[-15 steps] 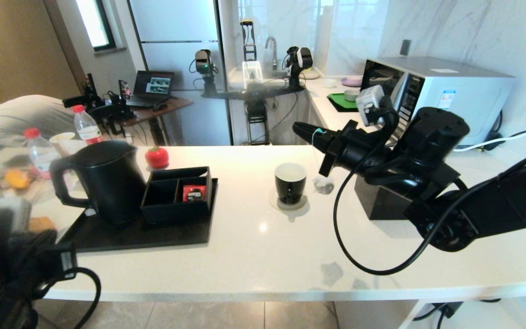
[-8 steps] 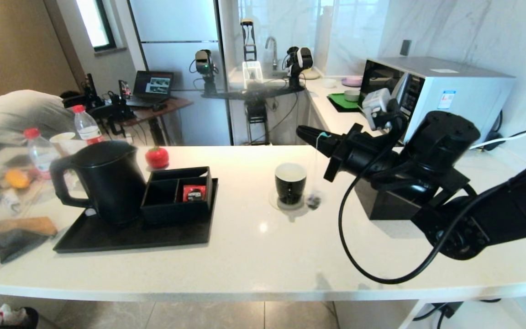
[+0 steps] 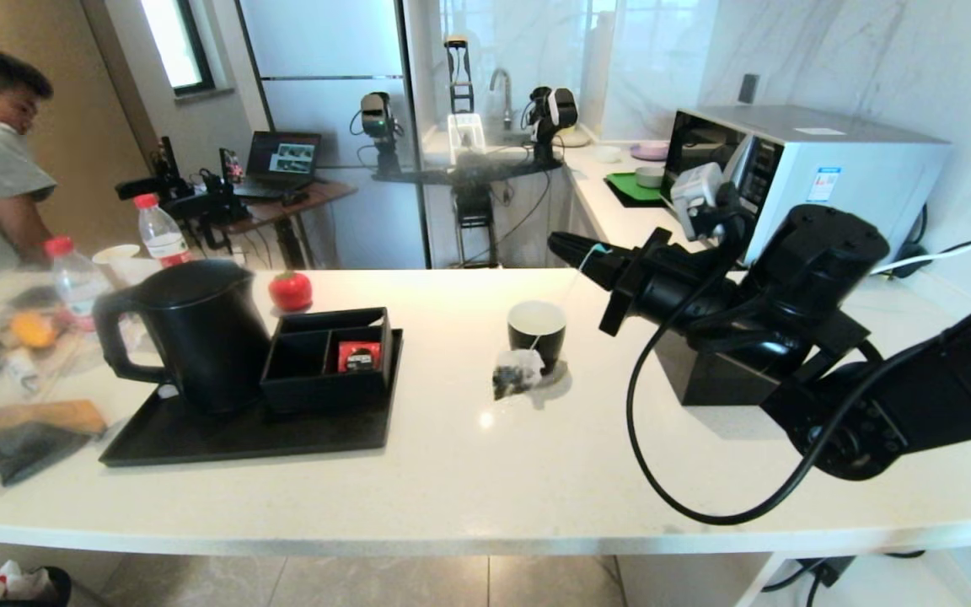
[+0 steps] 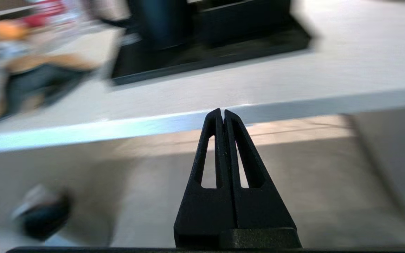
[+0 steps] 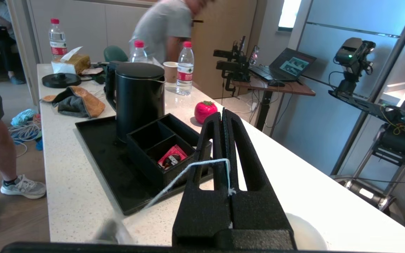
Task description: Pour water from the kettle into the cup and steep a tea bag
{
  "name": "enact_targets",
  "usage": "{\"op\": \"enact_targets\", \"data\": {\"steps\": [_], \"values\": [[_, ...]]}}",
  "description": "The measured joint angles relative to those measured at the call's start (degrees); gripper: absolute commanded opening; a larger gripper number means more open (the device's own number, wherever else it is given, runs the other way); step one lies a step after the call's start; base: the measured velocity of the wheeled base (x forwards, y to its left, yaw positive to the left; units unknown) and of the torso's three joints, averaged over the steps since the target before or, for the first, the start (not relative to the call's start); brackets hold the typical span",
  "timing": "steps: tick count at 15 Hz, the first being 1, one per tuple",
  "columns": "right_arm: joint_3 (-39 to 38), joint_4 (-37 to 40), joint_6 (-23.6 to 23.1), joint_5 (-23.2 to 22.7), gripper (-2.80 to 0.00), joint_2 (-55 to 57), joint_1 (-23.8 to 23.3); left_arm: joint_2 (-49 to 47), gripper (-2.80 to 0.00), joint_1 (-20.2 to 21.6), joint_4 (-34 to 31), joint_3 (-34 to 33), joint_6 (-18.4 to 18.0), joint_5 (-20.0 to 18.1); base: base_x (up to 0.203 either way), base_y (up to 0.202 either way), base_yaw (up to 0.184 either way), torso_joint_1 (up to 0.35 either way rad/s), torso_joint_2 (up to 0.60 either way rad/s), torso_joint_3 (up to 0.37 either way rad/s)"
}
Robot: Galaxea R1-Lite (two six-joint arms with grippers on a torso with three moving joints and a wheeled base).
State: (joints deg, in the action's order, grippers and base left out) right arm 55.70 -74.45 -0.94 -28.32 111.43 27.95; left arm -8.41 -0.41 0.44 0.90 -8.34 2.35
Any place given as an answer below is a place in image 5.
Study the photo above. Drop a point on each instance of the black computer mouse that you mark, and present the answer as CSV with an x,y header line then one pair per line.
x,y
276,83

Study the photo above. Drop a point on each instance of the paper cup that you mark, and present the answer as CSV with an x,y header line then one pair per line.
x,y
170,72

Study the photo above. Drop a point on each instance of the teal round-backed chair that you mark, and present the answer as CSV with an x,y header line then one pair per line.
x,y
114,54

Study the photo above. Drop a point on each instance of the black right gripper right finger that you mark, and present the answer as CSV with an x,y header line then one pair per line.
x,y
255,214

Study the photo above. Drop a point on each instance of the black round kettle base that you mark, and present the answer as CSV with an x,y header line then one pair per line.
x,y
61,80

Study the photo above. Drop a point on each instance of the black laptop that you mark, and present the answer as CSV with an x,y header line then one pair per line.
x,y
290,65

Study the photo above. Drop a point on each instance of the black rectangular serving tray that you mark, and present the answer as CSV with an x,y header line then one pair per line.
x,y
100,158

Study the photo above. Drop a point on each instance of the tea bag with white tag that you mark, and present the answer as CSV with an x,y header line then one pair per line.
x,y
167,186

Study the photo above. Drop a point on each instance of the dark-framed window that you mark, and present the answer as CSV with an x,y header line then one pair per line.
x,y
288,14

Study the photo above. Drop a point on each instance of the black electric kettle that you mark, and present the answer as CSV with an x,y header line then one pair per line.
x,y
139,102

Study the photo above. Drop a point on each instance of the brown and black cloth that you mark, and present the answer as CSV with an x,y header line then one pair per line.
x,y
76,103

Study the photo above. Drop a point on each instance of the black camera on stand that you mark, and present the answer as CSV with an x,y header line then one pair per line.
x,y
352,56

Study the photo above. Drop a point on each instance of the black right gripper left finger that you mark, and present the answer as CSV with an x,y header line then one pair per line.
x,y
206,218

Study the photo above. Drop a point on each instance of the brown tissue pack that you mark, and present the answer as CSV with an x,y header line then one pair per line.
x,y
79,63

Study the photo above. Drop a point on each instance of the black compartment organizer box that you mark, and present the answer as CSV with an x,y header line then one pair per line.
x,y
142,158

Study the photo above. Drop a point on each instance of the person in grey shirt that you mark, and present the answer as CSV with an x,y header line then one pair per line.
x,y
164,28

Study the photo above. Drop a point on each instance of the black mug white inside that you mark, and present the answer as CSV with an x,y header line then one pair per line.
x,y
308,232

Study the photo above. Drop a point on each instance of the red tomato-shaped toy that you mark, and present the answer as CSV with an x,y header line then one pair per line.
x,y
205,111

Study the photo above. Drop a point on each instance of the red sachet packet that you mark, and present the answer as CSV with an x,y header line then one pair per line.
x,y
171,158

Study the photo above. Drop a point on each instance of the black handheld controller rig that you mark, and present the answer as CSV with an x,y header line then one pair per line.
x,y
234,66

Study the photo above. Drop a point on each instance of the brown wooden desk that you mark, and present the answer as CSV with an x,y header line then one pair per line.
x,y
294,89

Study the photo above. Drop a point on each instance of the black smartphone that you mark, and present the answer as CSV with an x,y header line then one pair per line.
x,y
254,54

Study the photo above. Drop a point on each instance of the black teleoperation stand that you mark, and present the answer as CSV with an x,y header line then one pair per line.
x,y
392,140

